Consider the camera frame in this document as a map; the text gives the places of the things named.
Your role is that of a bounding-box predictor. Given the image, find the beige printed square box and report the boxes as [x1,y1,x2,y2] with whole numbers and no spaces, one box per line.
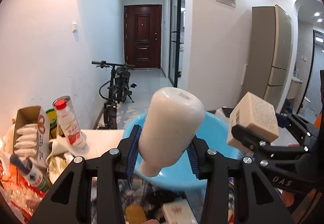
[227,92,279,154]

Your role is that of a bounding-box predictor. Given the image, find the white cigarette box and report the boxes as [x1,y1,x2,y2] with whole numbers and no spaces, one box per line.
[161,199,198,224]

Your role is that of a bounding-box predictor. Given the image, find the white lotion bottle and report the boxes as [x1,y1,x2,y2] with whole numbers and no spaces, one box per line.
[138,87,205,177]

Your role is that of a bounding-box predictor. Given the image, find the blue plastic basin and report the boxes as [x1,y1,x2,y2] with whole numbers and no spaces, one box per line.
[117,112,239,191]

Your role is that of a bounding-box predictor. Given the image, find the blue plaid cloth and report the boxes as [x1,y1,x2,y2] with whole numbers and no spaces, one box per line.
[117,175,206,223]

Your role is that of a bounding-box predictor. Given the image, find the orange chair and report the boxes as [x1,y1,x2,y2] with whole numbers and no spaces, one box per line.
[314,113,322,128]

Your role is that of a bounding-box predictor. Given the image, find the amber soap bar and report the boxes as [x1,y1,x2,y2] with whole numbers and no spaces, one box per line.
[125,205,147,224]

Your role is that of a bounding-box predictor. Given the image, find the crumpled white yellow wrappers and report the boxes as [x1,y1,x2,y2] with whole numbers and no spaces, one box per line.
[46,136,74,184]

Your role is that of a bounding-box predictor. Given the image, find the beige refrigerator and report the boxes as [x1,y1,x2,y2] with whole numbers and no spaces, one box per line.
[241,5,292,108]

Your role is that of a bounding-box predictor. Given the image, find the red cap milk bottle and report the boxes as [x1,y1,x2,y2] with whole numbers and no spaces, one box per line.
[53,96,86,149]

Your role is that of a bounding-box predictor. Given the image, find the green label water bottle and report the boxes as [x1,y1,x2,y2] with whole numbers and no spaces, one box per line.
[10,154,50,193]

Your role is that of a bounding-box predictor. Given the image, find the black bicycle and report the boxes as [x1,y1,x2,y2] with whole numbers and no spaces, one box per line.
[91,61,137,130]

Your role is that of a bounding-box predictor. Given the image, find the open cardboard sachet box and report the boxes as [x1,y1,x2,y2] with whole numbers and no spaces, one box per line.
[13,106,50,169]

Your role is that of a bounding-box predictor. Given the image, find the red white snack bags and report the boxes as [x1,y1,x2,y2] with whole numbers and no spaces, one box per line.
[1,142,46,223]

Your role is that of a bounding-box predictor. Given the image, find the dark red door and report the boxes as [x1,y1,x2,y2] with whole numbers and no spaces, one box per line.
[124,5,162,69]

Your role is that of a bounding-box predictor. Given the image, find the white wall switch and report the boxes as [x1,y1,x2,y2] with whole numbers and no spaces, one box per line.
[72,22,77,33]

